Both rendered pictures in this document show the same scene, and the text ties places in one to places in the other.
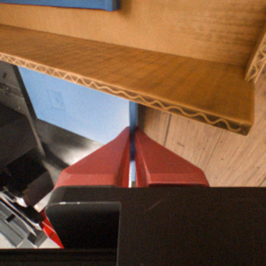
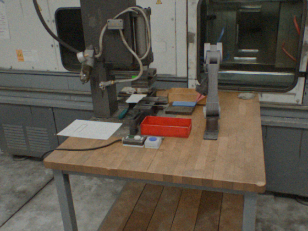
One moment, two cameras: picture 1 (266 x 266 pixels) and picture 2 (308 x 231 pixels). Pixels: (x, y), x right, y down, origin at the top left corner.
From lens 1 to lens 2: 2.08 m
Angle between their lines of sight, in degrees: 101
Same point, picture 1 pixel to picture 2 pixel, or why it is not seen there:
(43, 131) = (170, 107)
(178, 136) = (200, 108)
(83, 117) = (185, 104)
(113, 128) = (191, 104)
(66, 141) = (177, 107)
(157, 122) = (196, 107)
